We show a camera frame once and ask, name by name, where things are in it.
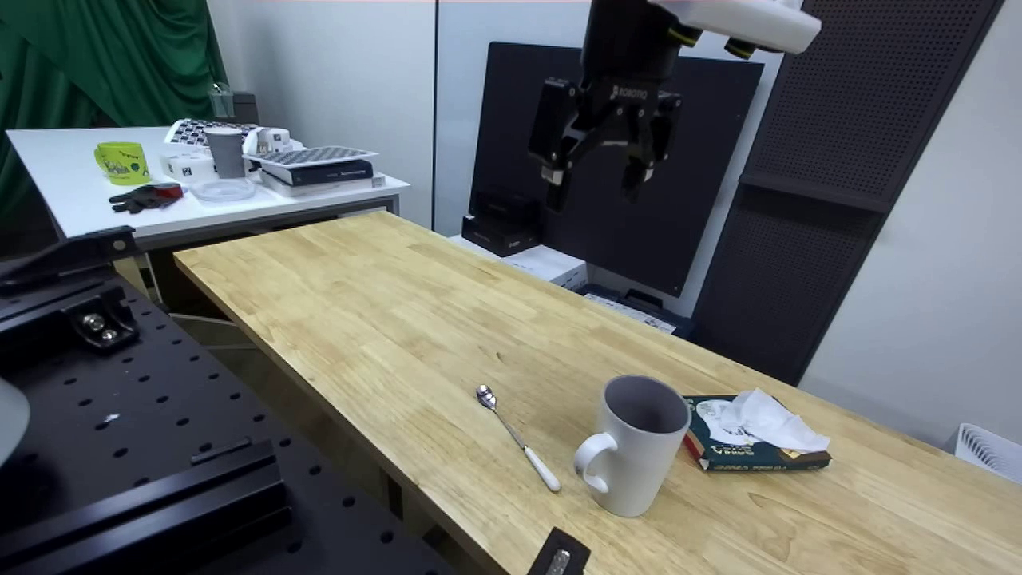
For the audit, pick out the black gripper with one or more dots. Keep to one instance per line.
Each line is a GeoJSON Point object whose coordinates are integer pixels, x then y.
{"type": "Point", "coordinates": [631, 48]}

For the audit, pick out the white ceramic mug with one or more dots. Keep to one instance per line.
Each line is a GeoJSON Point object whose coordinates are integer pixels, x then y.
{"type": "Point", "coordinates": [641, 469]}

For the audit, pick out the black computer monitor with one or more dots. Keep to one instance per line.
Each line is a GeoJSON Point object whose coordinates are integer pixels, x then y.
{"type": "Point", "coordinates": [704, 201]}

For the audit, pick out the black and white keyboard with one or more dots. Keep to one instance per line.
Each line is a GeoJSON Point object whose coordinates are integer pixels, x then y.
{"type": "Point", "coordinates": [314, 168]}

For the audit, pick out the silver device on side table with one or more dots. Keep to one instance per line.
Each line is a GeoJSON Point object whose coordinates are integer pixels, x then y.
{"type": "Point", "coordinates": [274, 143]}

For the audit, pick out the crumpled white tissue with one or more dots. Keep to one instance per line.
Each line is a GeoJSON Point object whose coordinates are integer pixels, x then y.
{"type": "Point", "coordinates": [769, 420]}

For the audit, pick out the grey cup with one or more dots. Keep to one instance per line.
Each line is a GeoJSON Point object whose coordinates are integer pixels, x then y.
{"type": "Point", "coordinates": [224, 151]}

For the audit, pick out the clear bottle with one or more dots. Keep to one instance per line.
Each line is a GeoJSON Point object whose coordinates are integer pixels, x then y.
{"type": "Point", "coordinates": [221, 100]}

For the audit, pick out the clear round lid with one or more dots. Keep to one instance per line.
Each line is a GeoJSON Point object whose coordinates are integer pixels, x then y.
{"type": "Point", "coordinates": [224, 192]}

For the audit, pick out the small white box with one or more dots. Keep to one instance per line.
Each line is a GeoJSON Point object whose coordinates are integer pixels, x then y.
{"type": "Point", "coordinates": [186, 164]}

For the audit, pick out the black and red tool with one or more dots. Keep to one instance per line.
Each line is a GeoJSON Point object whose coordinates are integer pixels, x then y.
{"type": "Point", "coordinates": [145, 195]}

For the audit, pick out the yellow green pouch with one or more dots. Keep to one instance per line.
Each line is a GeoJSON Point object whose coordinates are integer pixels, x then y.
{"type": "Point", "coordinates": [123, 164]}

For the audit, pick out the white plastic bin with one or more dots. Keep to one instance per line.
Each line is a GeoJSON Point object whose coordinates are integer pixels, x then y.
{"type": "Point", "coordinates": [991, 453]}

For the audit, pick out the green curtain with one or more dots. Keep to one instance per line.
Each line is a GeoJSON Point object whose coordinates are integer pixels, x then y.
{"type": "Point", "coordinates": [84, 66]}

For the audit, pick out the black perforated breadboard table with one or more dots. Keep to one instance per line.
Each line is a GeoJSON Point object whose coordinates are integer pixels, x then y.
{"type": "Point", "coordinates": [161, 427]}

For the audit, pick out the white side table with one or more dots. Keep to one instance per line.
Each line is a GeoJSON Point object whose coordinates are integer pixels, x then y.
{"type": "Point", "coordinates": [51, 179]}

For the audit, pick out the black metal bar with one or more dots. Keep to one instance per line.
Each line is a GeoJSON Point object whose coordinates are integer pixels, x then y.
{"type": "Point", "coordinates": [66, 257]}

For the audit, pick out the grey round disc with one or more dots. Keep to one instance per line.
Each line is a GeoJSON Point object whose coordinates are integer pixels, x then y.
{"type": "Point", "coordinates": [11, 420]}

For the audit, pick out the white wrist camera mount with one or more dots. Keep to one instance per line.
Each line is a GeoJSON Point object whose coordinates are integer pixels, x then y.
{"type": "Point", "coordinates": [756, 19]}

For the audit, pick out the black perforated wall panel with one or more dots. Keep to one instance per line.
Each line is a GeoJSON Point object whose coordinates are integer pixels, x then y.
{"type": "Point", "coordinates": [851, 161]}

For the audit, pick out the small black metal bracket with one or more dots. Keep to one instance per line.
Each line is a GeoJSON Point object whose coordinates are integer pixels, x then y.
{"type": "Point", "coordinates": [560, 555]}

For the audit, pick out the black bracket with screws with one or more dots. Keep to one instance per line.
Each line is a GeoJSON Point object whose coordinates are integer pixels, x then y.
{"type": "Point", "coordinates": [100, 328]}

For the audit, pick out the black aluminium rail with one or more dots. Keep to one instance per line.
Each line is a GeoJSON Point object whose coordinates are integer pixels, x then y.
{"type": "Point", "coordinates": [139, 511]}

